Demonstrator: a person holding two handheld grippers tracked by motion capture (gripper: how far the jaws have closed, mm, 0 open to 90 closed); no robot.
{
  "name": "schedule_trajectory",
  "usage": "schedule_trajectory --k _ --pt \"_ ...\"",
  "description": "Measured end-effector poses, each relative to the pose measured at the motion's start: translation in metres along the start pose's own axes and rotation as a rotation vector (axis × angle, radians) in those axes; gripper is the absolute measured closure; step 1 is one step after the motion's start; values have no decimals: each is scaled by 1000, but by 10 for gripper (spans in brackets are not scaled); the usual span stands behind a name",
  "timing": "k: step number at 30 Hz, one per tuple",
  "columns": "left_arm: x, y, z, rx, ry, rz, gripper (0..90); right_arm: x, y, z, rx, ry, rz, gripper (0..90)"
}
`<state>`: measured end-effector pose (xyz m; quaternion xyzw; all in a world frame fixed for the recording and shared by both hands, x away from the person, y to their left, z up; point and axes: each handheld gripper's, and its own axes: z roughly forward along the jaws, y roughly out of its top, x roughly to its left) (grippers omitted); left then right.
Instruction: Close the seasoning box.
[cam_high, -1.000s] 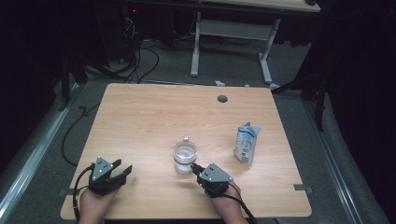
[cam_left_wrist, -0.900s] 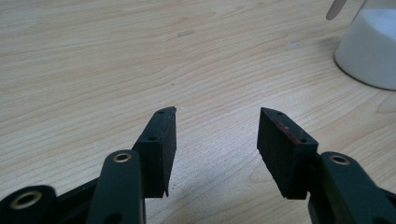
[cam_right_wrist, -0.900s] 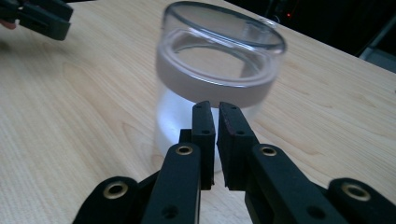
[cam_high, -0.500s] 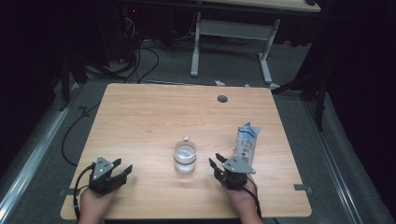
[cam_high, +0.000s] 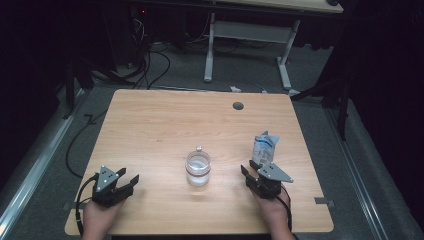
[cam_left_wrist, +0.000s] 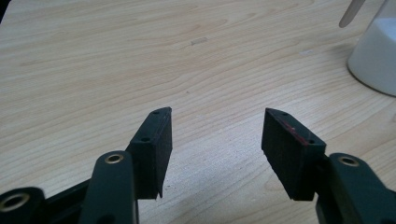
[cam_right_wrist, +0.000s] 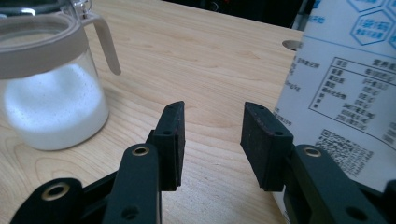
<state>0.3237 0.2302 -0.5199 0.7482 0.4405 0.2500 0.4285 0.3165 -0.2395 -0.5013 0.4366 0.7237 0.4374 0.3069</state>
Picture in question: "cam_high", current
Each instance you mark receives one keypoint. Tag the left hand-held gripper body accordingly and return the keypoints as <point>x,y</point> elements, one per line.
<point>106,186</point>

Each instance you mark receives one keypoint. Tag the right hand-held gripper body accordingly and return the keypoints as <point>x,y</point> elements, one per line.
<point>268,183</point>

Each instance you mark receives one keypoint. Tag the white printed pouch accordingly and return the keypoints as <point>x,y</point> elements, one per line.
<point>264,150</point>

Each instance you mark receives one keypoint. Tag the clear pitcher with beige lid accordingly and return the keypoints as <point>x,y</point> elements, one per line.
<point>198,168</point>

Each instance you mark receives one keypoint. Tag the person's right hand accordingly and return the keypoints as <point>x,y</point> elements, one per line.
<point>275,213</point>

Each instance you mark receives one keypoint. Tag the person's left hand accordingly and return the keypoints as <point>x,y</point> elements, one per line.
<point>98,218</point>

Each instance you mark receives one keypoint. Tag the grey tape piece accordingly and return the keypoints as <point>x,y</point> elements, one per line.
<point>324,200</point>

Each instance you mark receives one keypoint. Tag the white paper scrap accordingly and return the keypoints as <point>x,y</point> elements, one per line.
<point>262,88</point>
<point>235,89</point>

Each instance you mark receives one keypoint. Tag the black metal stand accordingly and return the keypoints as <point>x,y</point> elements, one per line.
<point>70,86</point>
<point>333,93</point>

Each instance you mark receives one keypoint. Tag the desk with white metal legs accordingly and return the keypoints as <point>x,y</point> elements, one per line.
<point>253,31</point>

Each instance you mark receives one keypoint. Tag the metal floor rail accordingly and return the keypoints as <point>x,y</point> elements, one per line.
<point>353,173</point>
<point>36,166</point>

